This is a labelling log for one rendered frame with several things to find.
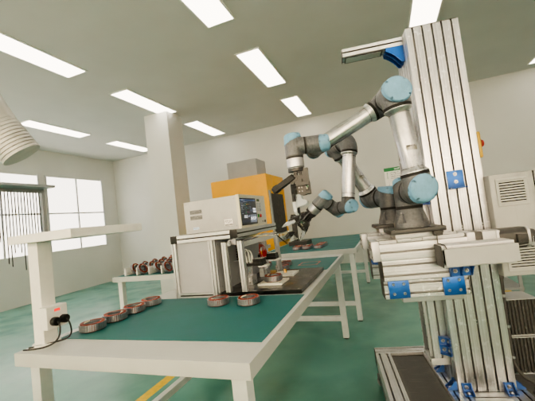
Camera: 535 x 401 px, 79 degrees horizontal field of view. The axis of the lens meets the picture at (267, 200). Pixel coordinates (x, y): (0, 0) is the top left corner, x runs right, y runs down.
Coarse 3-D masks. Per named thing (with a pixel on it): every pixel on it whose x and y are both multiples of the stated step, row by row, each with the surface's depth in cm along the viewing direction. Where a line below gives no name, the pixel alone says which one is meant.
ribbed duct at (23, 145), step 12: (0, 96) 140; (0, 108) 137; (0, 120) 136; (12, 120) 139; (0, 132) 135; (12, 132) 137; (24, 132) 142; (0, 144) 136; (12, 144) 137; (24, 144) 139; (36, 144) 144; (0, 156) 137; (12, 156) 138; (24, 156) 147
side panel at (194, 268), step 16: (208, 240) 184; (176, 256) 192; (192, 256) 189; (208, 256) 186; (176, 272) 192; (192, 272) 189; (208, 272) 186; (176, 288) 191; (192, 288) 189; (208, 288) 185
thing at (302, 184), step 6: (294, 168) 137; (300, 168) 137; (306, 168) 137; (294, 174) 138; (300, 174) 138; (306, 174) 137; (294, 180) 138; (300, 180) 138; (306, 180) 137; (294, 186) 137; (300, 186) 137; (306, 186) 137; (300, 192) 137; (306, 192) 135
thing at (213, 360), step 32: (320, 256) 299; (320, 288) 191; (288, 320) 130; (32, 352) 125; (64, 352) 120; (96, 352) 116; (128, 352) 113; (160, 352) 109; (192, 352) 106; (224, 352) 102; (256, 352) 99
